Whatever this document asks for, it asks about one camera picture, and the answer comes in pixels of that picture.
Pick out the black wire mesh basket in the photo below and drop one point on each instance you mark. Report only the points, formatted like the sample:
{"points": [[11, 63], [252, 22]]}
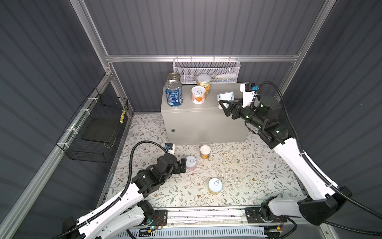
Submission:
{"points": [[95, 132]]}

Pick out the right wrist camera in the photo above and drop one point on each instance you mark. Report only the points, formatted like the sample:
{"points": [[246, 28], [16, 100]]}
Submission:
{"points": [[250, 94]]}

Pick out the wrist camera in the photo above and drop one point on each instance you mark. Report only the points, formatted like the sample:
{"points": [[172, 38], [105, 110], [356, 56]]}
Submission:
{"points": [[250, 94], [170, 147]]}

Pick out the white wire mesh basket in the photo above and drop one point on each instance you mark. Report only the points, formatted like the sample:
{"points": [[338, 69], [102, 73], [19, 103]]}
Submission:
{"points": [[190, 68]]}

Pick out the grey metal cabinet box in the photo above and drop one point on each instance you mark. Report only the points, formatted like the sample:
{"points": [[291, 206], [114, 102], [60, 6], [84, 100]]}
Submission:
{"points": [[204, 123]]}

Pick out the blue label tin can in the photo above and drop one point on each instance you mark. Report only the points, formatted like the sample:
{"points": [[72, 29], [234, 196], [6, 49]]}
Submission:
{"points": [[174, 93]]}

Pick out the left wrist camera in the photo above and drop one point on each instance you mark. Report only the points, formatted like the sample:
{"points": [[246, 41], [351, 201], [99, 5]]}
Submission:
{"points": [[170, 147]]}

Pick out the yellow label can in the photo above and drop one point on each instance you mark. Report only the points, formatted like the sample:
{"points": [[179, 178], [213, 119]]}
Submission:
{"points": [[215, 186]]}

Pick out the dark tomato tin can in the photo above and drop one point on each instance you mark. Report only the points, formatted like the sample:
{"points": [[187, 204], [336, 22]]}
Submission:
{"points": [[173, 76]]}

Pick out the orange label can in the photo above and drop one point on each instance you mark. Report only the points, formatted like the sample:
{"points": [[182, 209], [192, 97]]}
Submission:
{"points": [[198, 95]]}

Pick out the pink label can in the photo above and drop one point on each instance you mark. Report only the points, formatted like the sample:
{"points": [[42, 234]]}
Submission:
{"points": [[191, 163]]}

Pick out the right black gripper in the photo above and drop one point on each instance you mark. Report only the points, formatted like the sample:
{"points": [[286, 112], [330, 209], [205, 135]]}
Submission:
{"points": [[233, 105]]}

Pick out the orange fruit can white lid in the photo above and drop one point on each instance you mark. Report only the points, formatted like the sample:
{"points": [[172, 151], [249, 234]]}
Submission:
{"points": [[205, 151]]}

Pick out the green label can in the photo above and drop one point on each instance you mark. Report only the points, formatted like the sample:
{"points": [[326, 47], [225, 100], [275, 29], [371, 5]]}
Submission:
{"points": [[227, 96]]}

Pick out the white tube in basket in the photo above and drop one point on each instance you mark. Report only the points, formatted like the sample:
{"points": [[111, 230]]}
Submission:
{"points": [[229, 77]]}

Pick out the floral patterned mat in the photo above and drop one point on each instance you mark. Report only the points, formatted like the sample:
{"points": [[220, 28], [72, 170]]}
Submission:
{"points": [[249, 171]]}

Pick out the white perforated cable tray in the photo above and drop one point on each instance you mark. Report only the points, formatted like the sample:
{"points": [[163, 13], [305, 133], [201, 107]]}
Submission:
{"points": [[241, 232]]}

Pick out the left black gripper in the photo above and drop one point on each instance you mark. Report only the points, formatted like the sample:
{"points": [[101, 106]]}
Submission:
{"points": [[183, 164]]}

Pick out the yellow green can plastic lid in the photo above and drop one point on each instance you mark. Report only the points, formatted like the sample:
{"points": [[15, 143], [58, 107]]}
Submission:
{"points": [[204, 80]]}

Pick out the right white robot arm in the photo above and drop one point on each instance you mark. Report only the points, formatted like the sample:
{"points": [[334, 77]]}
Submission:
{"points": [[321, 200]]}

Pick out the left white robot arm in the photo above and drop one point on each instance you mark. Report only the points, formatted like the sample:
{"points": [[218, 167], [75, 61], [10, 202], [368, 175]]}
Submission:
{"points": [[119, 200]]}

